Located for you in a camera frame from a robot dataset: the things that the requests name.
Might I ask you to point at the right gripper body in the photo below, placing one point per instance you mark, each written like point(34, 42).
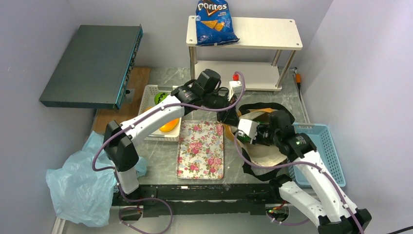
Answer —
point(265, 135)

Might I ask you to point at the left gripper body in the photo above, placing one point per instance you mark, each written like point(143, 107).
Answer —
point(214, 101)

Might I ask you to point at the brown Trader Joe's tote bag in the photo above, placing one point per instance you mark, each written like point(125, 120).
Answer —
point(261, 154)

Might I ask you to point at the orange mango toy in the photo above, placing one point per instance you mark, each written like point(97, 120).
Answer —
point(168, 127)

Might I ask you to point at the green round fruit toy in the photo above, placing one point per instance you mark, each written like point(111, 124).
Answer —
point(159, 97)

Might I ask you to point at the light blue cartoon plastic bag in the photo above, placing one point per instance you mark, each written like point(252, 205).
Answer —
point(79, 194)

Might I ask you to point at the green Chuba cassava chip bag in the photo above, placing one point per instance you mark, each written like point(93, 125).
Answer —
point(243, 138)

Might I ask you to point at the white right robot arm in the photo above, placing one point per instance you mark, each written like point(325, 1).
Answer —
point(333, 212)

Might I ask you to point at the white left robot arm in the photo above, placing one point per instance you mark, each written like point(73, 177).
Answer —
point(203, 93)

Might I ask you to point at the light blue plastic basket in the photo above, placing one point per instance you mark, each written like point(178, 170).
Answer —
point(321, 136)

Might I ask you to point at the floral pattern tray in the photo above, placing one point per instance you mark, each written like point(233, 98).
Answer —
point(200, 150)

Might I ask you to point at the white two-tier shelf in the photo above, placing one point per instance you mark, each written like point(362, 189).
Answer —
point(281, 35)

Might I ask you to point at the white plastic basket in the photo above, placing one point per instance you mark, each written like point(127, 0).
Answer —
point(149, 94)

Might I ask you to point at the blue Doritos chip bag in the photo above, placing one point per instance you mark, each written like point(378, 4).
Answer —
point(214, 25)

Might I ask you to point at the wooden board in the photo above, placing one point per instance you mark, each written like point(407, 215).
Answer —
point(137, 82)

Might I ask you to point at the dark grey flat box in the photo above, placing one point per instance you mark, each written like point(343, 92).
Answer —
point(95, 68)

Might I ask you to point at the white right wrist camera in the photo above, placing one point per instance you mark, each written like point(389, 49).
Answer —
point(247, 128)

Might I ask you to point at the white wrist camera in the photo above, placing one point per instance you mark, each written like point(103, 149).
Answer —
point(247, 128)
point(235, 86)

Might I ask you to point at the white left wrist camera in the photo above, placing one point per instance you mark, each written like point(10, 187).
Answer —
point(235, 86)

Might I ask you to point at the orange handled tool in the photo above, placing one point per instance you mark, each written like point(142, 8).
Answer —
point(298, 82)

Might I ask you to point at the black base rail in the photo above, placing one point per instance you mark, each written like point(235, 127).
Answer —
point(201, 199)

